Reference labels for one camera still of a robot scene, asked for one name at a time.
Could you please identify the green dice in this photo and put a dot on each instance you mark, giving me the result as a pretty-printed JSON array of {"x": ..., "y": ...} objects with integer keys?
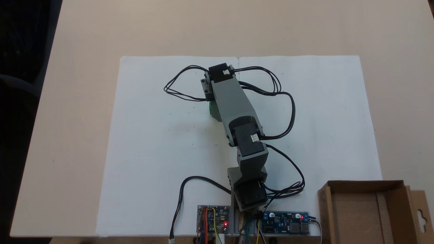
[{"x": 213, "y": 110}]

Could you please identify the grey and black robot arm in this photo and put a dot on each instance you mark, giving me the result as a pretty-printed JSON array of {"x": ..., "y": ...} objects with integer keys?
[{"x": 234, "y": 101}]

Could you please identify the brown cardboard box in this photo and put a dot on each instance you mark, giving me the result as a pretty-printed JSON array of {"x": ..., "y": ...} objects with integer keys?
[{"x": 366, "y": 213}]

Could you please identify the blue circuit board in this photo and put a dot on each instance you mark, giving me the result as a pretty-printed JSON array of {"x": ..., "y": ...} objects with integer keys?
[{"x": 286, "y": 223}]

